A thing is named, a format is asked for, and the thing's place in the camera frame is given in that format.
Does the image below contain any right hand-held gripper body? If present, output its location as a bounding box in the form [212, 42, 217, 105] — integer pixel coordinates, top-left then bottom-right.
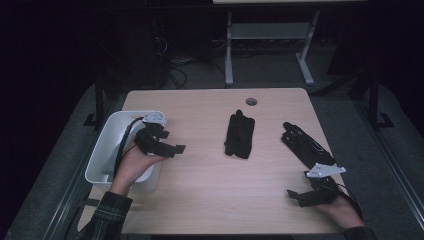
[297, 162, 347, 208]

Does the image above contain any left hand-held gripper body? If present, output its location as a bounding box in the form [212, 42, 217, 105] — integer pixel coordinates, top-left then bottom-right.
[133, 111, 176, 158]

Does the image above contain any white plastic bin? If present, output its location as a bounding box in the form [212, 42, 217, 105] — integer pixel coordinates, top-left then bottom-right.
[84, 110, 167, 194]

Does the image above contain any person's right hand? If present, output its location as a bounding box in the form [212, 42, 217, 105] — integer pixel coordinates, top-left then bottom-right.
[314, 195, 365, 230]

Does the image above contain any person's left hand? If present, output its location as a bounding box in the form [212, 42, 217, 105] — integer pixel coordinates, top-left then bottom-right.
[109, 144, 168, 197]

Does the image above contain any black knit glove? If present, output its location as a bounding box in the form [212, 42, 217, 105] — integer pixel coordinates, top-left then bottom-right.
[223, 109, 256, 160]

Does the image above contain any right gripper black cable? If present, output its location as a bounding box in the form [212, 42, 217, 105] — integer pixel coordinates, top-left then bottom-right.
[334, 182, 364, 219]

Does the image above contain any black glove with strap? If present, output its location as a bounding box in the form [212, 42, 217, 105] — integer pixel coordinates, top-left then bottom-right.
[281, 121, 337, 169]

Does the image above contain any black metal post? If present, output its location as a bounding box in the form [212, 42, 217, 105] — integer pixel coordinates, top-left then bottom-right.
[367, 68, 396, 130]
[82, 71, 105, 128]

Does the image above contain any tangle of floor cables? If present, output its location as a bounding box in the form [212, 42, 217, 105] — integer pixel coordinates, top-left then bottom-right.
[153, 18, 228, 90]

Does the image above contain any black table edge strap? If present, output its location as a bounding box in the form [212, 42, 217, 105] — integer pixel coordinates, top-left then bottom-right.
[81, 197, 101, 208]

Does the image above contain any grey metal desk frame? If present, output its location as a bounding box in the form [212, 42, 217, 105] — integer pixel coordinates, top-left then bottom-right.
[224, 9, 322, 88]

